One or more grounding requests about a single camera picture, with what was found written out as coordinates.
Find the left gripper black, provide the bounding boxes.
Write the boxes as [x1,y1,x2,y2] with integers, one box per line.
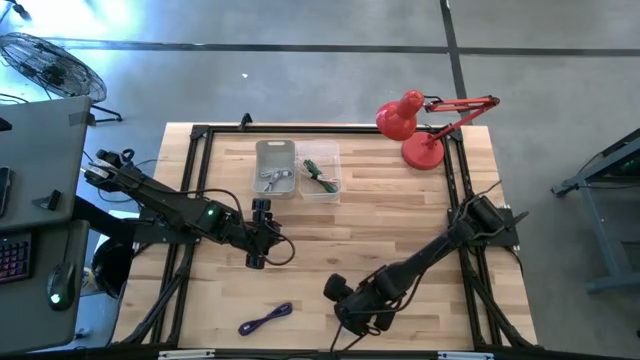
[238,197,284,270]

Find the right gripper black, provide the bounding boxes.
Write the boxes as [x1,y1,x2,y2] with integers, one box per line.
[323,272,397,337]

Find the green braided usb cable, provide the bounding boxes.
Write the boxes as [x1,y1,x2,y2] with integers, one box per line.
[302,158,327,185]

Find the beige opaque plastic bin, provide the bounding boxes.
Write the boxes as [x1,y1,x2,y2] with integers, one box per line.
[252,138,297,199]

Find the clear plastic bin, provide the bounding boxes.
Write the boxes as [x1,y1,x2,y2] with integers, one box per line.
[294,139,345,204]

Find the white label strip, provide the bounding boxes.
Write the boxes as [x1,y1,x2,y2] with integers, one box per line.
[157,349,216,360]
[437,351,496,360]

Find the black round chair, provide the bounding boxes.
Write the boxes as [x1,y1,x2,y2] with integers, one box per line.
[91,237,136,300]

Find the red desk lamp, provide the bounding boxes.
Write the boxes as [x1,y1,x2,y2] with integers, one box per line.
[374,89,501,171]

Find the black computer mouse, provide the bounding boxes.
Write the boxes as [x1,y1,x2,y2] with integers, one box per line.
[46,262,77,312]

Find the small black desk gadget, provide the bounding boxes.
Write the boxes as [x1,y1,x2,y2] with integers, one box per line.
[31,188,63,212]

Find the grey desk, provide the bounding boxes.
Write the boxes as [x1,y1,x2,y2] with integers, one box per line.
[0,96,94,354]

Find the backlit computer keyboard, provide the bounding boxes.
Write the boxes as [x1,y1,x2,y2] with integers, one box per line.
[0,232,34,286]

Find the blue-grey metal cart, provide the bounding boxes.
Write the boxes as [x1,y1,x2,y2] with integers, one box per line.
[549,127,640,294]

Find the black smartphone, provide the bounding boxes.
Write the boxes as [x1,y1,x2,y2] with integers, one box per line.
[0,166,12,219]

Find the purple braided usb cable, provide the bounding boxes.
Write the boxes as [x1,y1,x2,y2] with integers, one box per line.
[237,301,294,337]

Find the black aluminium table frame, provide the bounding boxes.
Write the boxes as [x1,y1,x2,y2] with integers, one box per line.
[107,113,541,360]

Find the black wire floor fan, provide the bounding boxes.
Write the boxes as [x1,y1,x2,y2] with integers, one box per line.
[0,32,124,124]

